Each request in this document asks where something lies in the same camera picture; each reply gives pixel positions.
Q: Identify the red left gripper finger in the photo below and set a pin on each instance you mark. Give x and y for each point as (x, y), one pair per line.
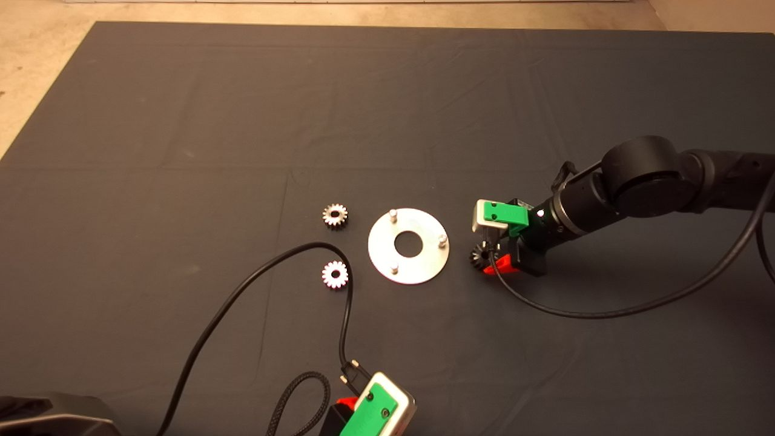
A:
(347, 402)

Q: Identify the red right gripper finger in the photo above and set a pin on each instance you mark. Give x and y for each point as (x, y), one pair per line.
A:
(501, 265)

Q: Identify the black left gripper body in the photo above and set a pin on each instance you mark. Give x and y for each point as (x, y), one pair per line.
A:
(336, 422)

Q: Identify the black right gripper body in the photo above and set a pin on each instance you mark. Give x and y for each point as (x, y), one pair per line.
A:
(530, 254)

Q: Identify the small steel spur gear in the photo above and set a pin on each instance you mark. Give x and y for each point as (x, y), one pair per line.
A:
(335, 223)
(335, 283)
(478, 259)

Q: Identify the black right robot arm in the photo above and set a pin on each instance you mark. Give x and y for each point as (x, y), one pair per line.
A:
(648, 175)

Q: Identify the round metal carrier plate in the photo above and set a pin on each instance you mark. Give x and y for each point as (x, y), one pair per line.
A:
(424, 266)

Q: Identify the dark grey table cloth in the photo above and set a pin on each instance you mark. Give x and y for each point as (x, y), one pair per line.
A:
(181, 121)

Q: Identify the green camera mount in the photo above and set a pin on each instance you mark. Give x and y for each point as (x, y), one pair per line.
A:
(508, 213)
(375, 412)

